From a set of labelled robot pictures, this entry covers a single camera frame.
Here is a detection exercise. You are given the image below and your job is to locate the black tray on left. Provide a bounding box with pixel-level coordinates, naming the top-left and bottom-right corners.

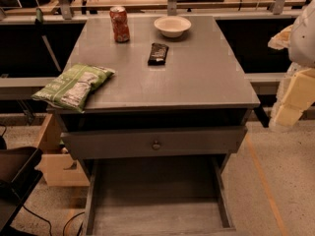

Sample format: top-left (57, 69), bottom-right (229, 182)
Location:
top-left (0, 147), bottom-right (42, 236)

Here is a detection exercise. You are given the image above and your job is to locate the grey top drawer with knob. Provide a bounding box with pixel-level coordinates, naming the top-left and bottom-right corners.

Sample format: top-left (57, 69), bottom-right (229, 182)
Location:
top-left (61, 126), bottom-right (247, 159)

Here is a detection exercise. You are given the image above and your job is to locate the green chip bag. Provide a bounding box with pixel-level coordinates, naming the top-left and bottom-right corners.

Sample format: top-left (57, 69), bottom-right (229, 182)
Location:
top-left (31, 64), bottom-right (115, 112)

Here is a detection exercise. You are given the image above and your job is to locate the grey wooden drawer cabinet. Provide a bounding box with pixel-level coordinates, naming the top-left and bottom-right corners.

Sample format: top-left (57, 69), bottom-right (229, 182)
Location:
top-left (46, 14), bottom-right (261, 179)

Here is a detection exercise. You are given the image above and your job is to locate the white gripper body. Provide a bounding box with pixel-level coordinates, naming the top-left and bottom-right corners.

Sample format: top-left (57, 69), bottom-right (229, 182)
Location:
top-left (288, 0), bottom-right (315, 68)

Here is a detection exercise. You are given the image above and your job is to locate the open grey middle drawer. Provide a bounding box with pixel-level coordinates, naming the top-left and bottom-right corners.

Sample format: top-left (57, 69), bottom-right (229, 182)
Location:
top-left (83, 155), bottom-right (236, 236)

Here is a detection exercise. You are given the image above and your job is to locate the white ceramic bowl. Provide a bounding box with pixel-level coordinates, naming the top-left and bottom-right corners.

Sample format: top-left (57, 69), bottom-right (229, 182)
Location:
top-left (154, 16), bottom-right (191, 38)

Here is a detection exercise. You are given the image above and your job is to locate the red soda can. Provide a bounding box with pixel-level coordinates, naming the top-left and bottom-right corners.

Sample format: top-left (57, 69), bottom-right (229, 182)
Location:
top-left (109, 6), bottom-right (130, 43)

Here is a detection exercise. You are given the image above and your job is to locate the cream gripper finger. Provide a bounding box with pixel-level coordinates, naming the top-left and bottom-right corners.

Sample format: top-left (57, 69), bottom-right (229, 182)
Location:
top-left (268, 26), bottom-right (292, 50)
top-left (269, 62), bottom-right (315, 128)

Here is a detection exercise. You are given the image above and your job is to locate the light wooden crate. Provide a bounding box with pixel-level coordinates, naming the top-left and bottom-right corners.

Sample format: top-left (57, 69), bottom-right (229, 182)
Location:
top-left (34, 114), bottom-right (90, 187)

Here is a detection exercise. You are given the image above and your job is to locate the black floor cable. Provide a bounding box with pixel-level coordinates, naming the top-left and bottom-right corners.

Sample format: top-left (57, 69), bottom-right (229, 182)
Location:
top-left (19, 204), bottom-right (86, 236)

